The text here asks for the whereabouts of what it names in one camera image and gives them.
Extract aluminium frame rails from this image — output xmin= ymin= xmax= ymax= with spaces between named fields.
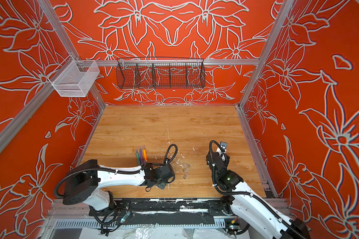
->
xmin=0 ymin=0 xmax=297 ymax=198

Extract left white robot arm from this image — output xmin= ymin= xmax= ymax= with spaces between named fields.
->
xmin=54 ymin=159 xmax=176 ymax=211

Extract white wire basket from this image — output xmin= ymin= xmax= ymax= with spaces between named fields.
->
xmin=47 ymin=55 xmax=100 ymax=98

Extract green marker pen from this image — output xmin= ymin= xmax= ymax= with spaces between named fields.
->
xmin=135 ymin=148 xmax=141 ymax=165

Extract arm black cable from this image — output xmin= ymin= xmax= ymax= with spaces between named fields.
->
xmin=53 ymin=144 xmax=179 ymax=199
xmin=208 ymin=140 xmax=307 ymax=239

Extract black wire basket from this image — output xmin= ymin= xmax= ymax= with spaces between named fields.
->
xmin=116 ymin=58 xmax=206 ymax=90

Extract orange marker pen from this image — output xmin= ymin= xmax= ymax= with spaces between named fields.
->
xmin=142 ymin=145 xmax=148 ymax=162

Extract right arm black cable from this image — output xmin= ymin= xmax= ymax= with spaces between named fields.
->
xmin=208 ymin=140 xmax=307 ymax=239

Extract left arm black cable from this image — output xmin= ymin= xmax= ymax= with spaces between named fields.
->
xmin=53 ymin=144 xmax=179 ymax=199

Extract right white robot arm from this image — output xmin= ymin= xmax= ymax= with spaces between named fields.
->
xmin=206 ymin=150 xmax=311 ymax=239

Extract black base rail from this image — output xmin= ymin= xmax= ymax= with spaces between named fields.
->
xmin=47 ymin=197 xmax=252 ymax=231

